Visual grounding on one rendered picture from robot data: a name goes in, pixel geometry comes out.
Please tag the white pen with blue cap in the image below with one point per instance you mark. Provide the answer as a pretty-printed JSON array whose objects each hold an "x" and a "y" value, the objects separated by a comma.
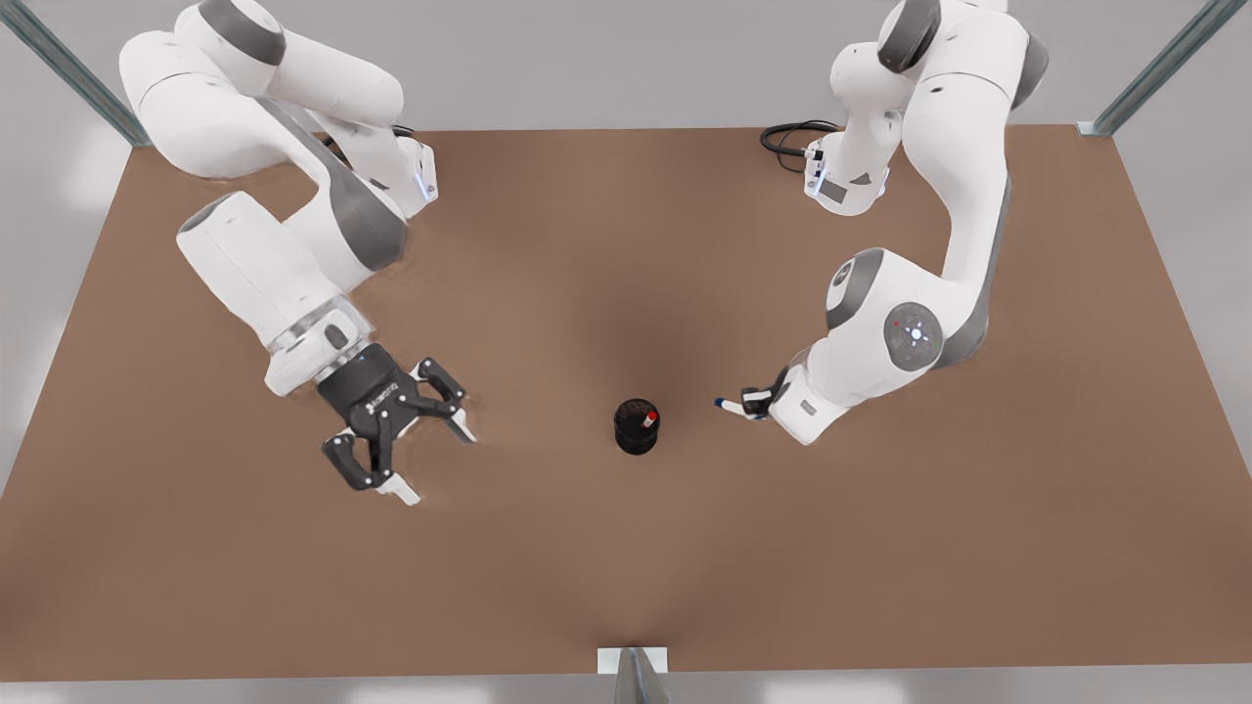
[{"x": 729, "y": 404}]

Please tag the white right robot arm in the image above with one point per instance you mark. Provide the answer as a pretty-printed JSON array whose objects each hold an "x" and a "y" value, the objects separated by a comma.
[{"x": 245, "y": 259}]

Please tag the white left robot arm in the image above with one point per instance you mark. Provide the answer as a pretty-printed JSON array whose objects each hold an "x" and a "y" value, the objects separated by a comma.
[{"x": 963, "y": 166}]

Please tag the black pen holder cup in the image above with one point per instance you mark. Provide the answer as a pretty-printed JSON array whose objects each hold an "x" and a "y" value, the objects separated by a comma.
[{"x": 634, "y": 435}]

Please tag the silver frame post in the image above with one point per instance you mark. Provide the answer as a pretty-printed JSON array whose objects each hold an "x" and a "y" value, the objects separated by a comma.
[
  {"x": 636, "y": 675},
  {"x": 1164, "y": 66},
  {"x": 78, "y": 76}
]

